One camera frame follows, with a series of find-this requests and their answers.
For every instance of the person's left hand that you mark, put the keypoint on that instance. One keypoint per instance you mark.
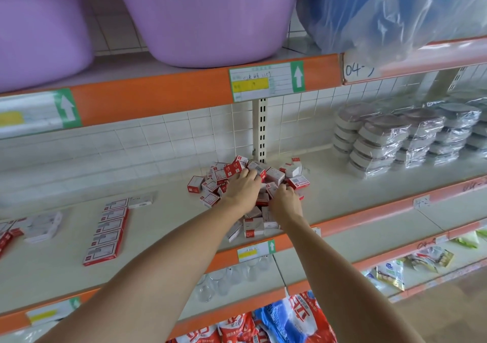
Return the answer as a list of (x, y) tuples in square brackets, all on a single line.
[(242, 194)]

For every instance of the person's right hand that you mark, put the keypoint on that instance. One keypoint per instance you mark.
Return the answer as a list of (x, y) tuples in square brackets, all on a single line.
[(287, 208)]

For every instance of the pile of red white boxes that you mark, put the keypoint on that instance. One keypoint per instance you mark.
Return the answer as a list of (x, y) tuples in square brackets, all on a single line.
[(209, 183)]

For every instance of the white shelf with orange edges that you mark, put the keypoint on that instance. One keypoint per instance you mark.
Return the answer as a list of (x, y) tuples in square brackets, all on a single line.
[(61, 266)]

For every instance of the person's left forearm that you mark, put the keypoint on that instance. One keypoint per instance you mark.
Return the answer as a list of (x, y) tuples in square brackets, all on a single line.
[(137, 285)]

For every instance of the person's right forearm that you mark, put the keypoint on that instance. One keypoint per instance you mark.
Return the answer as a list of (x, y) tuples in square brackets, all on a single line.
[(350, 285)]

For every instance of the white perforated shelf upright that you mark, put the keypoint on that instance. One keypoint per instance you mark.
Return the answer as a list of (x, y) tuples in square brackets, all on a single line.
[(260, 129)]

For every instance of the white handwritten label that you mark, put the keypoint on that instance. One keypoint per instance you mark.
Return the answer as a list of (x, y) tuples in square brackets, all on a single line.
[(421, 200), (359, 68), (316, 231)]

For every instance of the small price label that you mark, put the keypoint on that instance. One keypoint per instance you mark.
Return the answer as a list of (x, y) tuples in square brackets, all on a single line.
[(256, 251), (53, 311)]

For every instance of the cluster of clear glasses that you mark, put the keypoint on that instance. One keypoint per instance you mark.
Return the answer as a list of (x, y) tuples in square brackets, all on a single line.
[(228, 278)]

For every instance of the pile of large red bags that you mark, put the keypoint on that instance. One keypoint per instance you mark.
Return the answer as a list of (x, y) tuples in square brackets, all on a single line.
[(289, 320)]

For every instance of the large label with green arrow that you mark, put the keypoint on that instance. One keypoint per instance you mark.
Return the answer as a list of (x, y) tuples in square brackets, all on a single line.
[(38, 112), (266, 81)]

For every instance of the stacks of wrapped containers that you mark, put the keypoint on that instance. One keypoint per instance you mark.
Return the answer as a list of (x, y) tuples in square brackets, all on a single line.
[(396, 137)]

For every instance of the purple plastic basin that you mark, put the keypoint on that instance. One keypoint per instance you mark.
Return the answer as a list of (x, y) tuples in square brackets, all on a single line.
[(205, 15), (38, 27)]

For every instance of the blue plastic bag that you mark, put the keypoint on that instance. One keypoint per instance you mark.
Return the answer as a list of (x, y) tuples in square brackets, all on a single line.
[(380, 11)]

